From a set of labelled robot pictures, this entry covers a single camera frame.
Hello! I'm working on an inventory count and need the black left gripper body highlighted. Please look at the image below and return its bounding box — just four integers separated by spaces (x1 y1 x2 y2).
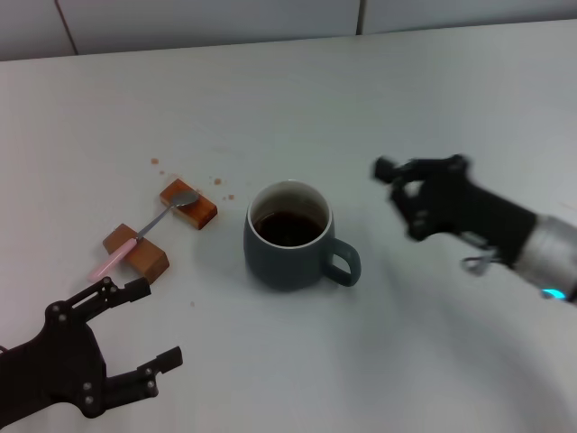
0 314 110 428

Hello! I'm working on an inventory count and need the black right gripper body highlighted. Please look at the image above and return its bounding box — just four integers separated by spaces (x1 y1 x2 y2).
423 154 538 268

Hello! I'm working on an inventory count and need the pink handled metal spoon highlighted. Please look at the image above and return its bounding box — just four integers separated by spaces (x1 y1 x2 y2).
87 189 201 283

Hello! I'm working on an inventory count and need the grey ceramic cup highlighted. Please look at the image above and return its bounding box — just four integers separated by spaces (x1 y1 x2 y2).
243 180 362 291

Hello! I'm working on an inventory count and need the notched wooden block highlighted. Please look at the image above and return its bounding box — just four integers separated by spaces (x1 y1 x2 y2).
102 223 170 284

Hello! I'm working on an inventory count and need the dark coffee liquid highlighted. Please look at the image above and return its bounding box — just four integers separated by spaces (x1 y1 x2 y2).
252 209 326 248

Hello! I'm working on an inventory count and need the solid wooden block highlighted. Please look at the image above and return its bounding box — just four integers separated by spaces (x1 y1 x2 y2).
159 178 218 231

